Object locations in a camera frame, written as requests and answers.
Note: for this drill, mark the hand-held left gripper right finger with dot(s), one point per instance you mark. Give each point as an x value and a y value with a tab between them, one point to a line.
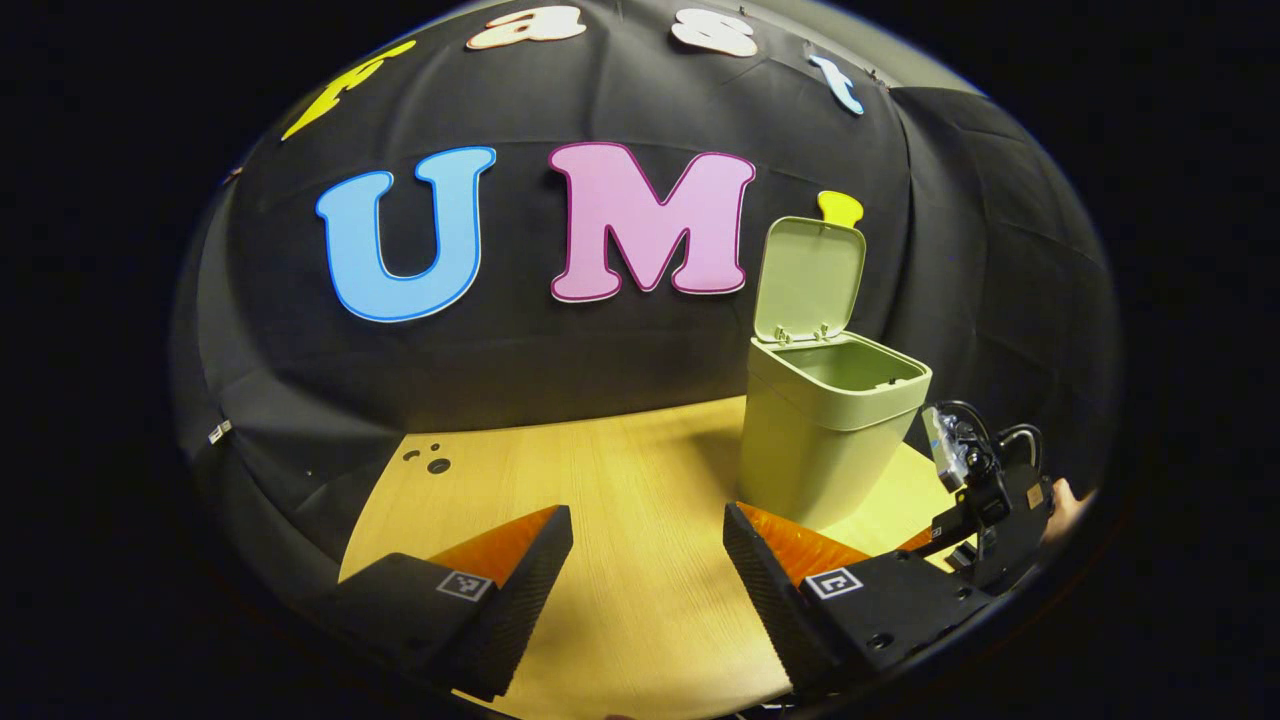
770	610

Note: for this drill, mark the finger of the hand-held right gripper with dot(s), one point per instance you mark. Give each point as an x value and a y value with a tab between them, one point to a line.
920	542

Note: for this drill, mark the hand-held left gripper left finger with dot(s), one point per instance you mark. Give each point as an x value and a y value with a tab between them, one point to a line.
530	600

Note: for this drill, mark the green desktop garbage bin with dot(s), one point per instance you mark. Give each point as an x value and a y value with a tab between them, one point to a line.
830	440

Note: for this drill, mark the wooden desktop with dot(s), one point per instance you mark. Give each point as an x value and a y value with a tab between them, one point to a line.
620	500

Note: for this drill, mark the black backdrop cloth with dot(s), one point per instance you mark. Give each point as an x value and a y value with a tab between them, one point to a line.
600	350

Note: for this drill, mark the small silver clip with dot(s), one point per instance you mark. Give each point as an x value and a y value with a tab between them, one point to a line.
219	432

